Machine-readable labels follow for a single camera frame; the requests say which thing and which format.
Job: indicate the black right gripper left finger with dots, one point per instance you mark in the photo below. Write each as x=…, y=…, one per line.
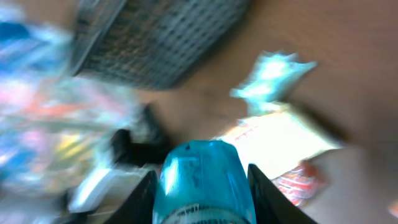
x=138, y=207

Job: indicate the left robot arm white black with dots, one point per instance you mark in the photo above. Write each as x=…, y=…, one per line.
x=126, y=154

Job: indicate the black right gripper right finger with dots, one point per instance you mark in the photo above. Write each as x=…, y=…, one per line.
x=271, y=206

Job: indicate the grey plastic shopping basket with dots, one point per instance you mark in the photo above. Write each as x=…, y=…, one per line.
x=150, y=44

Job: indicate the red Top chocolate bar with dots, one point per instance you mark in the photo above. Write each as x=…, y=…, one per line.
x=301, y=184

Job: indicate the teal snack packet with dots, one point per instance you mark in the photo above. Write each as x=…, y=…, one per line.
x=273, y=75

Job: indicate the teal mouthwash bottle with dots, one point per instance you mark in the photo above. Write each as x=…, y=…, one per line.
x=203, y=182

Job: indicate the yellow chips bag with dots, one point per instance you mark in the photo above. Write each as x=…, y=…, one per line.
x=279, y=141

